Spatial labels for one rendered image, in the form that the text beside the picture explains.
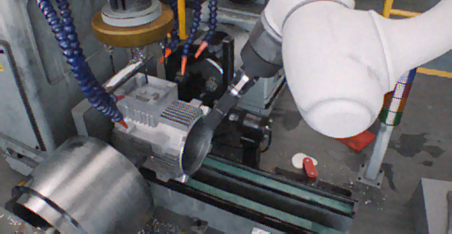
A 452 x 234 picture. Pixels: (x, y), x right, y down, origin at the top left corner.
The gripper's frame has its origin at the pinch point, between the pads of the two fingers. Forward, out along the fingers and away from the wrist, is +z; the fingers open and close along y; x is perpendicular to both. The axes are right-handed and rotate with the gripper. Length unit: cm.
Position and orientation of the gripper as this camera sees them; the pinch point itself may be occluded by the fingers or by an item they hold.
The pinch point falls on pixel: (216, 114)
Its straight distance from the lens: 79.3
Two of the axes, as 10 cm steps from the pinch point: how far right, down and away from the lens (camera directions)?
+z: -4.5, 5.6, 7.0
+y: -4.4, 5.4, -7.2
